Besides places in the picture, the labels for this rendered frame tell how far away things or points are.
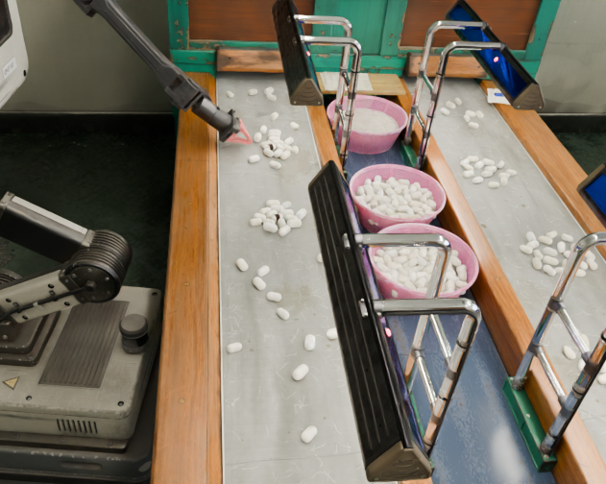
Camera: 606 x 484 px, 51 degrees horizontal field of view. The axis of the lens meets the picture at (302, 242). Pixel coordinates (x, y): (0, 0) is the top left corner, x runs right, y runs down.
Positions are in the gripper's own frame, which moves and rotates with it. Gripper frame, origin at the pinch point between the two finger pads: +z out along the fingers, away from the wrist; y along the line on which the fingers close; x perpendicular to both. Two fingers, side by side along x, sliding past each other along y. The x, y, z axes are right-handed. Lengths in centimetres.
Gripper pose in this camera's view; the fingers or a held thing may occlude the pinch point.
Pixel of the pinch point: (249, 141)
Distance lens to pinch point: 194.7
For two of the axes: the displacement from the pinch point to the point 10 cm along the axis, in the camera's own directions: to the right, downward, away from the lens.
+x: -6.9, 6.0, 4.1
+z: 7.1, 4.7, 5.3
